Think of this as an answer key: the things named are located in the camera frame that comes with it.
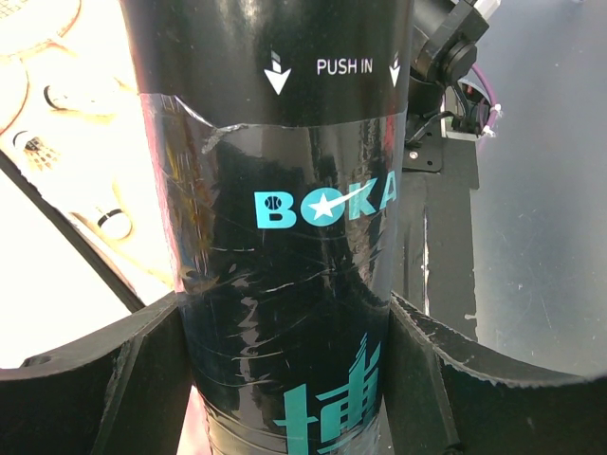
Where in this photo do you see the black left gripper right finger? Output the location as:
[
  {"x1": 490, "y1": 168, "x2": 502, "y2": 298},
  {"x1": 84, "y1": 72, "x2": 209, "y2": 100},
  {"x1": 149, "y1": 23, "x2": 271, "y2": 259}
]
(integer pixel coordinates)
[{"x1": 383, "y1": 294, "x2": 606, "y2": 454}]

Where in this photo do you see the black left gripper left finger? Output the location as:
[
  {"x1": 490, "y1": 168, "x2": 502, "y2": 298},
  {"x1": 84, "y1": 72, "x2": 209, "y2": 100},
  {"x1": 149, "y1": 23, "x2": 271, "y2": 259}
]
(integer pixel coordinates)
[{"x1": 1, "y1": 294, "x2": 192, "y2": 454}]

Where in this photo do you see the white feather shuttlecock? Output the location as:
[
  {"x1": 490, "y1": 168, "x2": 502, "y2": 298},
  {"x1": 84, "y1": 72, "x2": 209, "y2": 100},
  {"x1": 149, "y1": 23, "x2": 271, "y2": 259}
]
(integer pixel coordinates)
[
  {"x1": 13, "y1": 130, "x2": 62, "y2": 173},
  {"x1": 94, "y1": 206, "x2": 132, "y2": 240}
]

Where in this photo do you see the black shuttlecock tube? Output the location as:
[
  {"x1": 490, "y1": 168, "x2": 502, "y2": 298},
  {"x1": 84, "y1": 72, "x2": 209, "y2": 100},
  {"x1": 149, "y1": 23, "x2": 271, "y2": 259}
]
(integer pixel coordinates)
[{"x1": 121, "y1": 1, "x2": 413, "y2": 454}]

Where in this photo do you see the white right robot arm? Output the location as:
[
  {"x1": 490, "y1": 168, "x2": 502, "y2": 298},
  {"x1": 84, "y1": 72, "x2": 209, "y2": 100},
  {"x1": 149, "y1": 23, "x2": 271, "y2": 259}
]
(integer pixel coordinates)
[{"x1": 408, "y1": 0, "x2": 488, "y2": 117}]

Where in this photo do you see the pink racket cover bag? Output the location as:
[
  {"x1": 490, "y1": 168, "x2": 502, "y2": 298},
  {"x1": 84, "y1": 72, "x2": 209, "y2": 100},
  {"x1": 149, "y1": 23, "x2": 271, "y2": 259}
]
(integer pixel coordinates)
[{"x1": 0, "y1": 151, "x2": 148, "y2": 314}]

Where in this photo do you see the pink racket on table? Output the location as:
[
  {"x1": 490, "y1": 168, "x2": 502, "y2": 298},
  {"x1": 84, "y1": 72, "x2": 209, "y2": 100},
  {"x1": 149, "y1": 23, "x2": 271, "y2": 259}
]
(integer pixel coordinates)
[{"x1": 1, "y1": 0, "x2": 82, "y2": 131}]

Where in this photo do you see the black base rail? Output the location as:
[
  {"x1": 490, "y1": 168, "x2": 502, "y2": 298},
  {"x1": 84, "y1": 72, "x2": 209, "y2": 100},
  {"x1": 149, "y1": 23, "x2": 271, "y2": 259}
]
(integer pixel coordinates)
[{"x1": 393, "y1": 122, "x2": 479, "y2": 339}]

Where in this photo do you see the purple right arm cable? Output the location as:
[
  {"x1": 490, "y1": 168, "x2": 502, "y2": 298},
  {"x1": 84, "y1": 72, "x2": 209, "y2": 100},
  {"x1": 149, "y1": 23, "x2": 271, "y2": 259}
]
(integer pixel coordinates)
[{"x1": 440, "y1": 65, "x2": 504, "y2": 138}]

